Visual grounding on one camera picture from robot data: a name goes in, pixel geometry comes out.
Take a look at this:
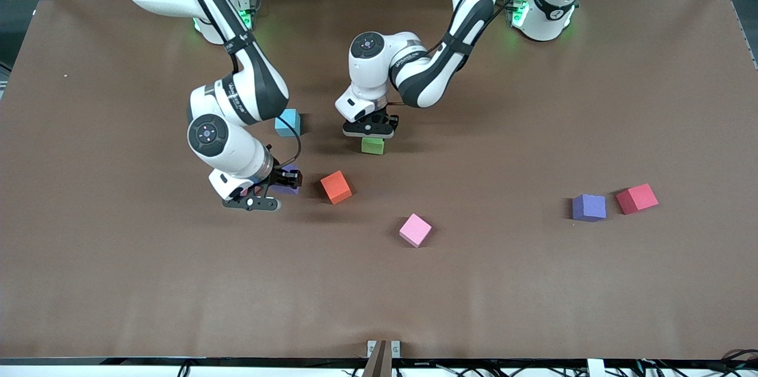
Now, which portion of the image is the metal clamp bracket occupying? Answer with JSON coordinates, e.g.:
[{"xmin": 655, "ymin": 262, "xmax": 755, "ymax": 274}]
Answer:
[{"xmin": 367, "ymin": 340, "xmax": 401, "ymax": 359}]

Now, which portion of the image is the purple foam cube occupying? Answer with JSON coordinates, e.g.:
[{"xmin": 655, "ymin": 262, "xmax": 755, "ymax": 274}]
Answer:
[
  {"xmin": 274, "ymin": 165, "xmax": 301, "ymax": 195},
  {"xmin": 572, "ymin": 194, "xmax": 607, "ymax": 223}
]

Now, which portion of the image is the grey stand pole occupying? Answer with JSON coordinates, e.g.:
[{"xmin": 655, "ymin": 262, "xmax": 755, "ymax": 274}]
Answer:
[{"xmin": 362, "ymin": 340, "xmax": 393, "ymax": 377}]

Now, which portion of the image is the orange foam cube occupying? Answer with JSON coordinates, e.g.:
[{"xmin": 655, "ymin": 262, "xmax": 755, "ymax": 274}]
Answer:
[{"xmin": 320, "ymin": 170, "xmax": 353, "ymax": 205}]

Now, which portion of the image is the red foam cube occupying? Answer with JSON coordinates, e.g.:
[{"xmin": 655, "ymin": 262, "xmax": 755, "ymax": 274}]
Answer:
[{"xmin": 616, "ymin": 183, "xmax": 659, "ymax": 215}]

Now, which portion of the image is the paper table cover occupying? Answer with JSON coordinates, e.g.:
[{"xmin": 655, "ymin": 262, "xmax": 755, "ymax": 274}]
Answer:
[{"xmin": 0, "ymin": 0, "xmax": 758, "ymax": 361}]

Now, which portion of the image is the cyan foam cube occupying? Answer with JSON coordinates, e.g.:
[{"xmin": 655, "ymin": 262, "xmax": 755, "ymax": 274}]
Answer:
[{"xmin": 275, "ymin": 108, "xmax": 301, "ymax": 138}]

